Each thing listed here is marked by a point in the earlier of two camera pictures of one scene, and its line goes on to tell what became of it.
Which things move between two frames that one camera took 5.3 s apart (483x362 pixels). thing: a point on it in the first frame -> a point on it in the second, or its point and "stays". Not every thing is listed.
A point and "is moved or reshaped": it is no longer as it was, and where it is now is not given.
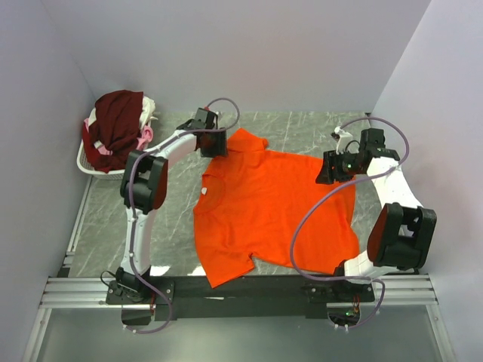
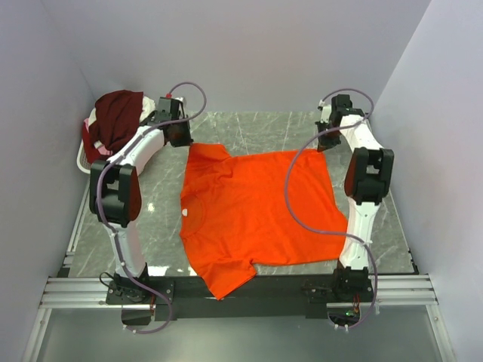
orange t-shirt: (249, 201) is moved or reshaped
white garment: (149, 112) stays
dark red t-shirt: (116, 124) stays
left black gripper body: (216, 145) -> (183, 135)
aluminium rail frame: (407, 292) stays
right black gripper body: (345, 166) -> (329, 140)
